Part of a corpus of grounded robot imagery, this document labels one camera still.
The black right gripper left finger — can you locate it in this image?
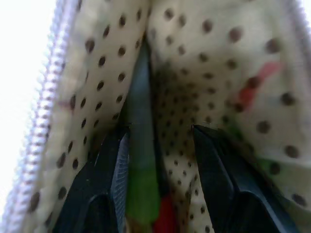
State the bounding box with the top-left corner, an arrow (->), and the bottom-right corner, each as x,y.
53,126 -> 131,233

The green capped marker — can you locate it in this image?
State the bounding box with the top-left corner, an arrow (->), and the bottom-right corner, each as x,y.
125,45 -> 160,224

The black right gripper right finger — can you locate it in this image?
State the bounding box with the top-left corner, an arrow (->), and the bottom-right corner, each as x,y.
191,124 -> 300,233

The polka dot zipper pouch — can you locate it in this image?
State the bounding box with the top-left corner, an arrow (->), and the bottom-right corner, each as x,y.
0,0 -> 311,233

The red capped marker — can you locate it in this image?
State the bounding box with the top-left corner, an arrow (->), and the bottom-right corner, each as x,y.
152,195 -> 182,233

